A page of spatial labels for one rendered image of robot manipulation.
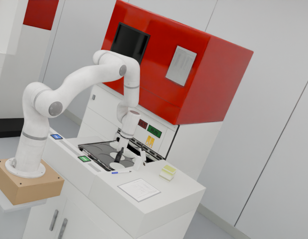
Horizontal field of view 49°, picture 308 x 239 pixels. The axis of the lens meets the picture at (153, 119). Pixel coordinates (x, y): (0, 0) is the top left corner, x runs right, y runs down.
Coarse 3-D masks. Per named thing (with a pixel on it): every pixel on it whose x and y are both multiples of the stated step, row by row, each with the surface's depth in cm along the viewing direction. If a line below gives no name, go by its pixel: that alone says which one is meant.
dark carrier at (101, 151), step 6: (96, 144) 225; (102, 144) 229; (108, 144) 232; (90, 150) 214; (96, 150) 217; (102, 150) 220; (108, 150) 223; (114, 150) 227; (126, 150) 234; (96, 156) 209; (102, 156) 212; (108, 156) 215; (126, 156) 224; (108, 162) 207; (114, 162) 210; (120, 162) 213; (126, 162) 216; (132, 162) 220
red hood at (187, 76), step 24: (120, 0) 237; (120, 24) 237; (144, 24) 225; (168, 24) 214; (120, 48) 238; (144, 48) 225; (168, 48) 215; (192, 48) 205; (216, 48) 210; (240, 48) 236; (144, 72) 226; (168, 72) 215; (192, 72) 205; (216, 72) 225; (240, 72) 255; (144, 96) 227; (168, 96) 216; (192, 96) 215; (216, 96) 243; (168, 120) 216; (192, 120) 231; (216, 120) 263
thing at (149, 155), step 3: (117, 132) 247; (117, 135) 247; (114, 138) 249; (117, 138) 249; (129, 141) 241; (129, 144) 241; (132, 144) 239; (135, 144) 239; (135, 147) 238; (138, 147) 236; (138, 150) 236; (144, 150) 234; (147, 153) 232; (147, 156) 232; (150, 156) 230; (153, 156) 229; (153, 159) 229; (156, 159) 227
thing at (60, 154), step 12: (48, 144) 196; (60, 144) 193; (48, 156) 197; (60, 156) 191; (72, 156) 185; (60, 168) 191; (72, 168) 185; (84, 168) 179; (96, 168) 182; (72, 180) 185; (84, 180) 180; (84, 192) 180
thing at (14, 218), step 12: (0, 192) 158; (0, 204) 150; (12, 204) 153; (24, 204) 155; (36, 204) 160; (0, 216) 166; (12, 216) 166; (24, 216) 170; (0, 228) 167; (12, 228) 168; (24, 228) 175
